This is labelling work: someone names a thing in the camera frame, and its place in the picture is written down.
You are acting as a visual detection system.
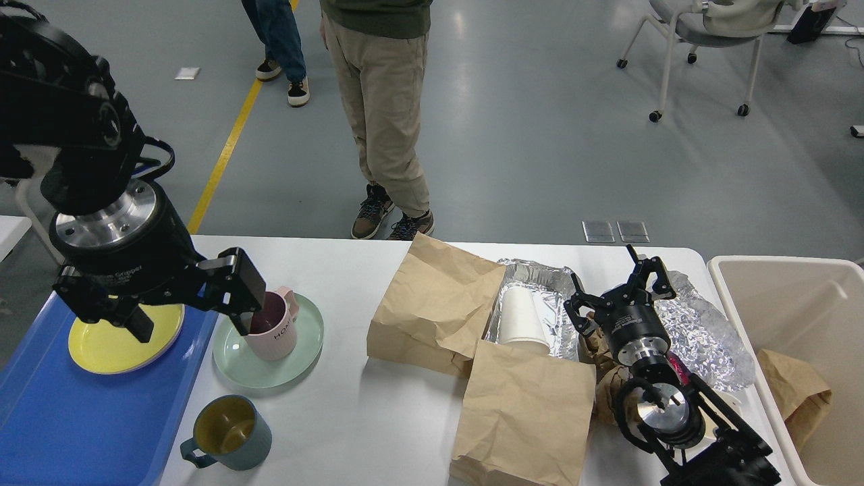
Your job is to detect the white paper cup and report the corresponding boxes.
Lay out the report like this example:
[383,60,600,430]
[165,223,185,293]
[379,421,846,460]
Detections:
[497,286,550,356]

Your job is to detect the yellow plate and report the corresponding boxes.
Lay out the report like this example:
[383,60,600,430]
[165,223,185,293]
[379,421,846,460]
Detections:
[67,304,185,375]

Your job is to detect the person in khaki trousers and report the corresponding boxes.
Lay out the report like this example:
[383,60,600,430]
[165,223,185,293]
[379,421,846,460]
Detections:
[320,1,434,241]

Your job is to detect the crumpled brown paper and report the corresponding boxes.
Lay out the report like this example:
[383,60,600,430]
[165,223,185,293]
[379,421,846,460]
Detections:
[581,328,632,425]

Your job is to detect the pink mug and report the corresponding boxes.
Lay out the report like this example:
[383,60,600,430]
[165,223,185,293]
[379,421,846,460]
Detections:
[244,286,300,362]

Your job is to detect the crumpled aluminium foil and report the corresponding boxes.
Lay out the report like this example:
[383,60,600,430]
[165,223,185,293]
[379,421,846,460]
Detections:
[654,271,755,393]

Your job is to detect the beige plastic bin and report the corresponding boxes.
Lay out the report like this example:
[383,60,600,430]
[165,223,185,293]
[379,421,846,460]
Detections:
[707,256,863,485]

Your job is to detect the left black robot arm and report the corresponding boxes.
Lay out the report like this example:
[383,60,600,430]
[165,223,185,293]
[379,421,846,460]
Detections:
[2,1,265,344]

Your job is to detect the upper brown paper bag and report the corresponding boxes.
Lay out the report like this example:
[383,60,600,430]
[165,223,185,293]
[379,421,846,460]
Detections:
[367,234,506,378]

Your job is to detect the person in blue jeans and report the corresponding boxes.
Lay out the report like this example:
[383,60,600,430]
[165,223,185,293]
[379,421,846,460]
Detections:
[241,1,311,107]

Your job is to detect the brown bag in bin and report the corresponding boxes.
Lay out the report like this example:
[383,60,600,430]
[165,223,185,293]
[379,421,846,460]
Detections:
[757,350,833,452]

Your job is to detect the lower brown paper bag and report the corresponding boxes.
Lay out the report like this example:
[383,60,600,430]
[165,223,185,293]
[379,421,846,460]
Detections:
[450,340,596,485]

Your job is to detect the aluminium foil tray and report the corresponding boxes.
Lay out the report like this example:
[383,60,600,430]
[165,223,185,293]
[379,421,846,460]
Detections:
[484,259,581,362]

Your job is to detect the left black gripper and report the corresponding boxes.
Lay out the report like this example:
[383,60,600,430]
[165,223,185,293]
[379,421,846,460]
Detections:
[49,179,266,344]

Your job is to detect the right white office chair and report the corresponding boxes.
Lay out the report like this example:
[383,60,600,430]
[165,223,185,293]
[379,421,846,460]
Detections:
[616,1,808,123]

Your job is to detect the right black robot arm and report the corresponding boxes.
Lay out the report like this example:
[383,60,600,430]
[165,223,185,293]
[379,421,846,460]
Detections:
[564,246,781,485]

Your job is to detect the light green plate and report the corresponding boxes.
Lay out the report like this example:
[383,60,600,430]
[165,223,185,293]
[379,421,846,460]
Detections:
[212,294,324,389]

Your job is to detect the white office chair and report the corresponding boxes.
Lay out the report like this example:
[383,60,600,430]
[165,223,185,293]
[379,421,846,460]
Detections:
[616,1,808,123]
[1,178,65,265]

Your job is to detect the left white office chair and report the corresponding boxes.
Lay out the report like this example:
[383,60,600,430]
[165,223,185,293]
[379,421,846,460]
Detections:
[1,178,65,265]

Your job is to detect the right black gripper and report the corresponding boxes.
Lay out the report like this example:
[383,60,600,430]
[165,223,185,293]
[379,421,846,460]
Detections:
[564,245,678,367]

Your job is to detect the brown paper bag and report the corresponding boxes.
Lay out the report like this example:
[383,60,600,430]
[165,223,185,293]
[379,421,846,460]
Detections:
[367,234,506,378]
[450,340,596,485]

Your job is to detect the blue-grey mug yellow inside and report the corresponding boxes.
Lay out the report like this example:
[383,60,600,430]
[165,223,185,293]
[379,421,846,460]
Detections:
[180,395,273,471]

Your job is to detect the blue plastic tray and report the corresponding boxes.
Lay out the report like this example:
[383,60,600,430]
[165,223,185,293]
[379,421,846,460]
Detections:
[1,294,218,485]

